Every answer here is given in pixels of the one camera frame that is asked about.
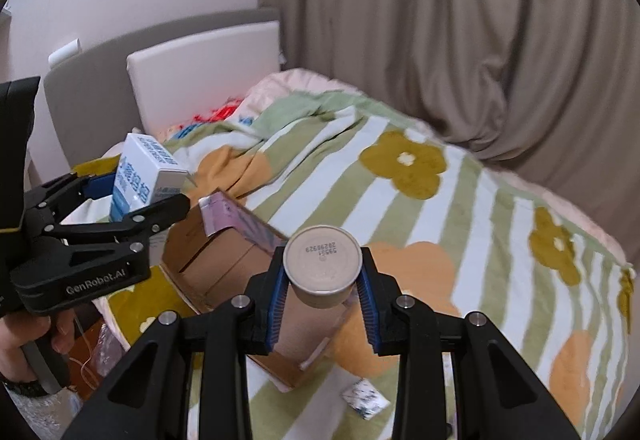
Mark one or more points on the cardboard box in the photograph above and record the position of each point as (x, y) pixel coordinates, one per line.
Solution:
(225, 265)

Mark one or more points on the red blue printed pillow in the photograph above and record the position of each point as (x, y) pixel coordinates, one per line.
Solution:
(220, 112)

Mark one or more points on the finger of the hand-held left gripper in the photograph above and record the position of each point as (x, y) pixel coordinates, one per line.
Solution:
(60, 192)
(150, 217)

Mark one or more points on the striped floral blanket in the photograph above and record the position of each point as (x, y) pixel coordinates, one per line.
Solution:
(450, 230)

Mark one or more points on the blue white milk carton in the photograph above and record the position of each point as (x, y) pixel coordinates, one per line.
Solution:
(145, 170)

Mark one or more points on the brown cup with lid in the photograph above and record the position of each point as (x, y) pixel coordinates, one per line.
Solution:
(320, 255)

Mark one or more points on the white dark printed packet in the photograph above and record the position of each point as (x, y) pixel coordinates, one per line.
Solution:
(364, 399)

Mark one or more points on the white fluffy rug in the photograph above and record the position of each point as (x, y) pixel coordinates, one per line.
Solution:
(40, 409)

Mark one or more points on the grey bed headboard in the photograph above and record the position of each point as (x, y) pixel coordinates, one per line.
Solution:
(90, 95)

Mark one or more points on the person's left hand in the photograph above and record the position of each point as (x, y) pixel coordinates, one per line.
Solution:
(12, 350)

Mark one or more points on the beige curtain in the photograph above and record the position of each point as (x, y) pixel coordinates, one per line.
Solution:
(425, 20)

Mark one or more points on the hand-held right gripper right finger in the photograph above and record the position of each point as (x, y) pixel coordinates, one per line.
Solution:
(367, 305)

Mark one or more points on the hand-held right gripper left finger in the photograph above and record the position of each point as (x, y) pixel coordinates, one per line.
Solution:
(277, 300)

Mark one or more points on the white headboard cushion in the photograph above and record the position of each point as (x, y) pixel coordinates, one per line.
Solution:
(200, 75)

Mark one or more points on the white wall socket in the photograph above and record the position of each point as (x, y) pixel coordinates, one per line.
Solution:
(64, 52)

